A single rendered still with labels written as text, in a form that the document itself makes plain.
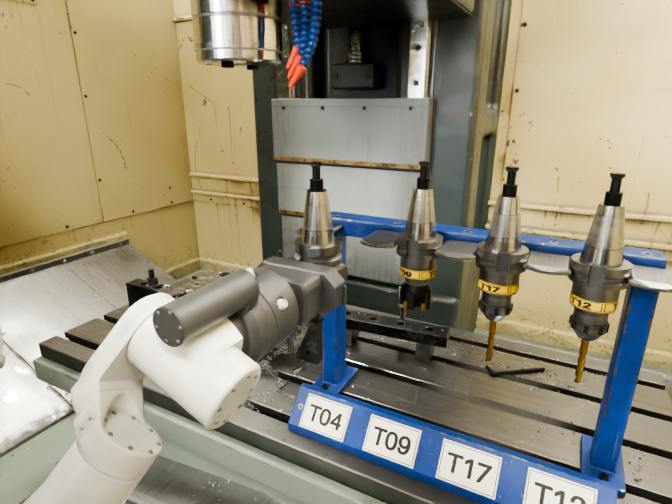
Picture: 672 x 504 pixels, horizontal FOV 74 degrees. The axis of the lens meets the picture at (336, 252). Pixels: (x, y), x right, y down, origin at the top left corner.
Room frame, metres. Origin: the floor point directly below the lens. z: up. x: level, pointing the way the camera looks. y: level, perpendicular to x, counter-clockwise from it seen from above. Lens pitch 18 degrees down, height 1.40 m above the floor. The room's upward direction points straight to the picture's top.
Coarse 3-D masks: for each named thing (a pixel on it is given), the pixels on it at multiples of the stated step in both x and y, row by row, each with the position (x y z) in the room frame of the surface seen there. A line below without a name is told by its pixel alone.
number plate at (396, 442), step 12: (372, 420) 0.55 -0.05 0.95; (384, 420) 0.55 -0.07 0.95; (372, 432) 0.54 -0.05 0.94; (384, 432) 0.54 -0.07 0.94; (396, 432) 0.53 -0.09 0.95; (408, 432) 0.53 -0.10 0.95; (420, 432) 0.52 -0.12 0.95; (372, 444) 0.53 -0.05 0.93; (384, 444) 0.52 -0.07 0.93; (396, 444) 0.52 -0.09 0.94; (408, 444) 0.52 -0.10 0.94; (384, 456) 0.51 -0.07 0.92; (396, 456) 0.51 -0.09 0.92; (408, 456) 0.50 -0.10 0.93
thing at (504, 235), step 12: (504, 204) 0.53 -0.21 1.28; (516, 204) 0.53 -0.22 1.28; (492, 216) 0.55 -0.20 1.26; (504, 216) 0.53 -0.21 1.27; (516, 216) 0.53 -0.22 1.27; (492, 228) 0.54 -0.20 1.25; (504, 228) 0.53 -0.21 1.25; (516, 228) 0.53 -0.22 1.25; (492, 240) 0.53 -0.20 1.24; (504, 240) 0.52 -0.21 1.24; (516, 240) 0.53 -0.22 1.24; (504, 252) 0.52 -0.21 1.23
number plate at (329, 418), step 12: (312, 396) 0.60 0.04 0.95; (312, 408) 0.59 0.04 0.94; (324, 408) 0.59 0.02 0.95; (336, 408) 0.58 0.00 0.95; (348, 408) 0.57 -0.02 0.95; (300, 420) 0.59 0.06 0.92; (312, 420) 0.58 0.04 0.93; (324, 420) 0.57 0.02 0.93; (336, 420) 0.57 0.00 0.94; (348, 420) 0.56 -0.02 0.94; (324, 432) 0.56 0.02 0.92; (336, 432) 0.56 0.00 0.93
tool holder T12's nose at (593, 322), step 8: (576, 312) 0.49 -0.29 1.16; (584, 312) 0.48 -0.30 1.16; (576, 320) 0.49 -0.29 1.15; (584, 320) 0.48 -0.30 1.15; (592, 320) 0.48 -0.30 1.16; (600, 320) 0.47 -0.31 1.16; (576, 328) 0.49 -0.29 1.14; (584, 328) 0.48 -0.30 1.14; (592, 328) 0.47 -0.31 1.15; (600, 328) 0.47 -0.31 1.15; (608, 328) 0.48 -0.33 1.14; (584, 336) 0.48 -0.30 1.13; (592, 336) 0.48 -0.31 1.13; (600, 336) 0.48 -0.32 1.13
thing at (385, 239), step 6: (372, 234) 0.64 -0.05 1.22; (378, 234) 0.64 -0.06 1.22; (384, 234) 0.64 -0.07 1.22; (390, 234) 0.64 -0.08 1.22; (396, 234) 0.64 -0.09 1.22; (360, 240) 0.61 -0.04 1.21; (366, 240) 0.61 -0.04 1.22; (372, 240) 0.60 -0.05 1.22; (378, 240) 0.60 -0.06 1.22; (384, 240) 0.60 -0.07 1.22; (390, 240) 0.60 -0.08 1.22; (396, 240) 0.61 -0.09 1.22; (372, 246) 0.59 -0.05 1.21; (378, 246) 0.59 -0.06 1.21; (384, 246) 0.59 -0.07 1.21; (390, 246) 0.59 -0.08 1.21
